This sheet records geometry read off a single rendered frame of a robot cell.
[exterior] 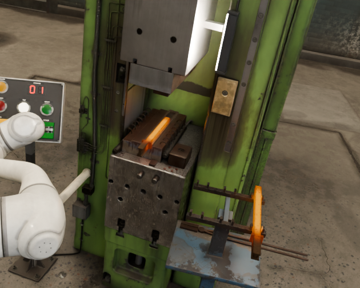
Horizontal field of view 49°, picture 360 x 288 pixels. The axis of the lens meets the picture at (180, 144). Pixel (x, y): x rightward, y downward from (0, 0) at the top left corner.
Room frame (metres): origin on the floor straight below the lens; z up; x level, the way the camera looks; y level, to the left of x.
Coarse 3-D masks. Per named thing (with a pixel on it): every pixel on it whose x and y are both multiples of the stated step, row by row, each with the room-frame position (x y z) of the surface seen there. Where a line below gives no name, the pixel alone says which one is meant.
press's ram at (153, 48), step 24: (144, 0) 1.64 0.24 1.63; (168, 0) 1.62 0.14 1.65; (192, 0) 1.60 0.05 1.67; (216, 0) 1.96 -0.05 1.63; (144, 24) 1.64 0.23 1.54; (168, 24) 1.62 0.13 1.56; (192, 24) 1.60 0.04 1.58; (216, 24) 1.77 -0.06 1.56; (144, 48) 1.64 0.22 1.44; (168, 48) 1.62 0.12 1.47; (192, 48) 1.64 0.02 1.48
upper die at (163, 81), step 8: (136, 64) 1.65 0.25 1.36; (136, 72) 1.64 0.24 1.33; (144, 72) 1.64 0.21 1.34; (152, 72) 1.63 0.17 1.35; (160, 72) 1.62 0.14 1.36; (168, 72) 1.62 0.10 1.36; (136, 80) 1.64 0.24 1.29; (144, 80) 1.64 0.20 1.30; (152, 80) 1.63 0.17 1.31; (160, 80) 1.62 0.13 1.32; (168, 80) 1.61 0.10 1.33; (176, 80) 1.67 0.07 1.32; (152, 88) 1.63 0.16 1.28; (160, 88) 1.62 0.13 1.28; (168, 88) 1.61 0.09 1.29
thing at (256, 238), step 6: (258, 186) 1.48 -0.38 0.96; (258, 192) 1.44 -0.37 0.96; (258, 198) 1.39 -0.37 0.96; (258, 204) 1.35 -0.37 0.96; (258, 210) 1.31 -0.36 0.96; (258, 216) 1.27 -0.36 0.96; (258, 222) 1.23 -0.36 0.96; (258, 228) 1.20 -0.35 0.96; (252, 234) 1.15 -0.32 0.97; (258, 234) 1.15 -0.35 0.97; (252, 240) 1.14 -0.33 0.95; (258, 240) 1.13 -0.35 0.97; (252, 246) 1.11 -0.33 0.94; (258, 246) 1.09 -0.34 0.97; (252, 252) 1.08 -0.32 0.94; (258, 252) 1.06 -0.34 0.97; (252, 258) 1.05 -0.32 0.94; (258, 258) 1.06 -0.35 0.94
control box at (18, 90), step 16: (0, 80) 1.62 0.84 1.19; (16, 80) 1.64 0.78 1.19; (32, 80) 1.66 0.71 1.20; (0, 96) 1.58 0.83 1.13; (16, 96) 1.60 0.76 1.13; (32, 96) 1.62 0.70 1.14; (48, 96) 1.64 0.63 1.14; (64, 96) 1.68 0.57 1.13; (0, 112) 1.55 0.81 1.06; (16, 112) 1.57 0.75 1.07; (32, 112) 1.59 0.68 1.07
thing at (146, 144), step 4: (164, 120) 1.88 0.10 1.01; (168, 120) 1.89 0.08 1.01; (160, 124) 1.82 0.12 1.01; (164, 124) 1.83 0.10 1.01; (156, 128) 1.77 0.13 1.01; (160, 128) 1.78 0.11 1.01; (152, 132) 1.72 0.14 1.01; (156, 132) 1.73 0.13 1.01; (160, 132) 1.77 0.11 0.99; (152, 136) 1.68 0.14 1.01; (156, 136) 1.71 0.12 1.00; (144, 140) 1.61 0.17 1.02; (148, 140) 1.64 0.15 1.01; (152, 140) 1.65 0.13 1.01; (144, 144) 1.58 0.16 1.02; (148, 144) 1.61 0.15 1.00; (140, 148) 1.53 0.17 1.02; (144, 148) 1.55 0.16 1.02; (148, 148) 1.61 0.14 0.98; (140, 152) 1.53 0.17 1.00; (144, 152) 1.57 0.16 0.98; (140, 156) 1.53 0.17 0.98
